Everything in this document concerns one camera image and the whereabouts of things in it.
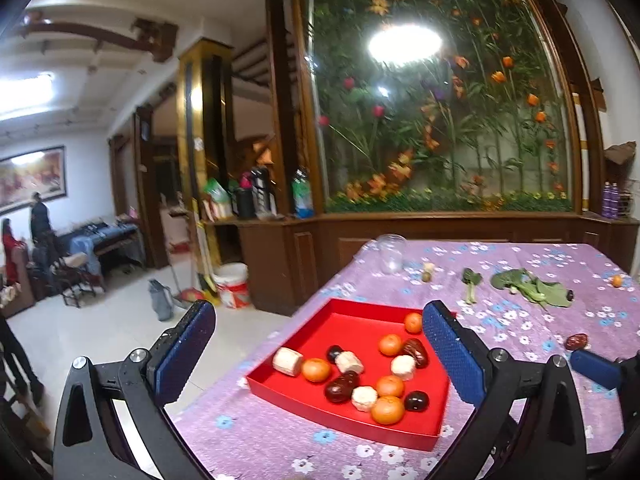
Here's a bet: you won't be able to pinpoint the red date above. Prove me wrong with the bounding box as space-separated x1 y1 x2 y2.
564 333 588 351
401 338 430 370

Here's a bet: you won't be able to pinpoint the dark round plum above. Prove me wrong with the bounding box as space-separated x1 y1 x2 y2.
404 390 430 413

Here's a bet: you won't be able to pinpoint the orange mandarin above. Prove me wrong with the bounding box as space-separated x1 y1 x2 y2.
378 334 404 356
404 312 423 334

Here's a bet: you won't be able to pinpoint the purple floral tablecloth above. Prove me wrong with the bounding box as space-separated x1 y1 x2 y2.
176 240 639 479

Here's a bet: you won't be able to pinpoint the far small orange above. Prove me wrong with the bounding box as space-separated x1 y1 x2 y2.
611 274 623 288

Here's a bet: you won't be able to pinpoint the large green leaf vegetable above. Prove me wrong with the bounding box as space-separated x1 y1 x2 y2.
490 268 573 309

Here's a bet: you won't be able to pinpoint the small bok choy stalk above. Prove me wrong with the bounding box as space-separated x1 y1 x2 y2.
461 268 483 304

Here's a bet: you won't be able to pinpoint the purple bottles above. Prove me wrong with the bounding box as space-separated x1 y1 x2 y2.
602 181 620 219

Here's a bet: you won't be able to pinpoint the white plastic bucket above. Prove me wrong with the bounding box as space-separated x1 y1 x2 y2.
213 262 252 309

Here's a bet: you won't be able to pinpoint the clear plastic cup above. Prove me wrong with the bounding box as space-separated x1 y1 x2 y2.
376 234 407 274

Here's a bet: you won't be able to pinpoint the green label bottle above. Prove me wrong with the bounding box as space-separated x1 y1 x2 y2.
292 168 314 219

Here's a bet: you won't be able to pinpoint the flower garden glass panel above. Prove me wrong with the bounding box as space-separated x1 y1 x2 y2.
296 0 574 214

